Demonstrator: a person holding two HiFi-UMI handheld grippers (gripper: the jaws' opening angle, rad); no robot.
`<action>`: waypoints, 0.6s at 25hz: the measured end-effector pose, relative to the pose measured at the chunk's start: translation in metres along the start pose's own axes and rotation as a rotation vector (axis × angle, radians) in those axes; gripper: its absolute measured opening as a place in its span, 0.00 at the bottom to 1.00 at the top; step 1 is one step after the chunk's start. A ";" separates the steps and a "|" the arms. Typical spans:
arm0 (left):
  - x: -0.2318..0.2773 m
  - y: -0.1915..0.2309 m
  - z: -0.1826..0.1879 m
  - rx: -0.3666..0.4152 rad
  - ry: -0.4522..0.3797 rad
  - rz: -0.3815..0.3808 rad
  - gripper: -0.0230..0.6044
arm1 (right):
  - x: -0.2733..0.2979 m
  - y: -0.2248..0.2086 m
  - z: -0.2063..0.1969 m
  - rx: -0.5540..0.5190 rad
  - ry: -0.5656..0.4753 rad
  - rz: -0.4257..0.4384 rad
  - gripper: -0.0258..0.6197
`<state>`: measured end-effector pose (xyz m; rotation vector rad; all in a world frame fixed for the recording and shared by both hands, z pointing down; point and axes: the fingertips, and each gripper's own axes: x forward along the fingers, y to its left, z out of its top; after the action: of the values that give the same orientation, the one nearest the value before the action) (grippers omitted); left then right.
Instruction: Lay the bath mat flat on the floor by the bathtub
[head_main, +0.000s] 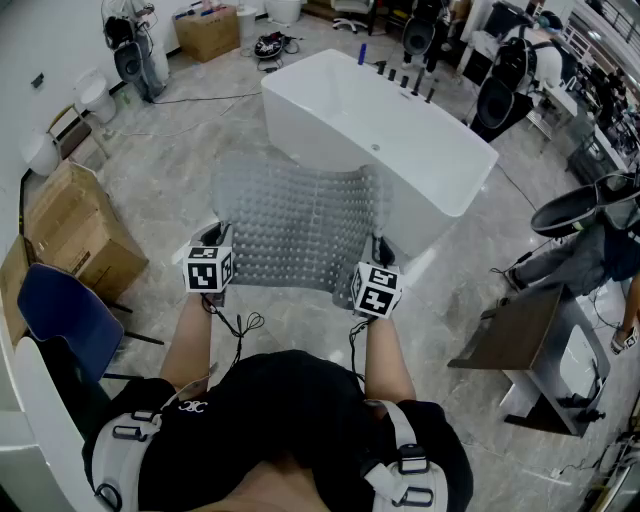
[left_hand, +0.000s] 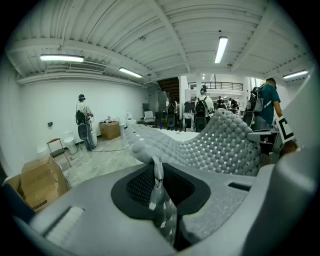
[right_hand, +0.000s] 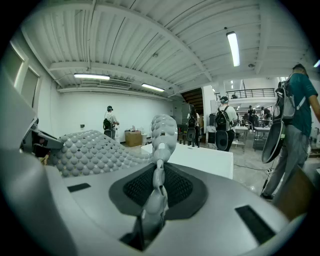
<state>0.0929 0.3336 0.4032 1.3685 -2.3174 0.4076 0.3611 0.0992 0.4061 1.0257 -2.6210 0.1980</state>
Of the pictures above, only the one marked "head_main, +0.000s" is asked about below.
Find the black arched bathtub faucet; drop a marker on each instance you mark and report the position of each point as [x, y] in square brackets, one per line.
[418, 82]

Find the white ceramic basin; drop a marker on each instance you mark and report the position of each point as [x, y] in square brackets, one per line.
[40, 152]

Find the grey bubble bath mat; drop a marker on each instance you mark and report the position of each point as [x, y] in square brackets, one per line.
[300, 225]

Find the white cylindrical bin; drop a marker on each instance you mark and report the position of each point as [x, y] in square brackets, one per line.
[247, 22]

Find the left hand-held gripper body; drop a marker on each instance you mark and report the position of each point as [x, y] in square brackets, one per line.
[207, 272]

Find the white freestanding bathtub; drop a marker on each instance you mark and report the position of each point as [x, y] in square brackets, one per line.
[350, 110]

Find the blue bottle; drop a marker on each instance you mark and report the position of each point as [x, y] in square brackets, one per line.
[362, 53]

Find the person's left forearm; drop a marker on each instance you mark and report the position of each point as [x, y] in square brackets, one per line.
[192, 340]

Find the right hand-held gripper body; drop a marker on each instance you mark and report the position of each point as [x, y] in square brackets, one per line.
[377, 292]

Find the person's right forearm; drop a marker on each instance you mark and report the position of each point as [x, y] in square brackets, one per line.
[387, 355]

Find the large brown cardboard box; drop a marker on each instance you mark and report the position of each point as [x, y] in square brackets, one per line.
[80, 230]

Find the brown table with metal legs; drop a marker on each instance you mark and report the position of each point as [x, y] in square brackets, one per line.
[520, 325]

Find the wooden stool frame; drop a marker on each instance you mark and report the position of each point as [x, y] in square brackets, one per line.
[75, 132]

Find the blue plastic chair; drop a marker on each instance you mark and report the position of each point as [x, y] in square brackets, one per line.
[70, 310]

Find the flat brown cardboard sheet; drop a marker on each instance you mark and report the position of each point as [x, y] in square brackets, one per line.
[12, 290]

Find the white office chair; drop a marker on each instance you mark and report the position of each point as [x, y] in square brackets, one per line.
[352, 12]

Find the black bathtub knob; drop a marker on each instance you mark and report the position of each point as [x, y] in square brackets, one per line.
[381, 67]
[404, 81]
[392, 75]

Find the open brown cardboard box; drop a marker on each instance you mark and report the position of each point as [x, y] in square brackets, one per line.
[207, 35]

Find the person's torso in black shirt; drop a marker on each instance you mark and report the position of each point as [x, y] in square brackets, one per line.
[280, 415]

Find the white curved counter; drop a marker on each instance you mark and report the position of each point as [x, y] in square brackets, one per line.
[45, 425]

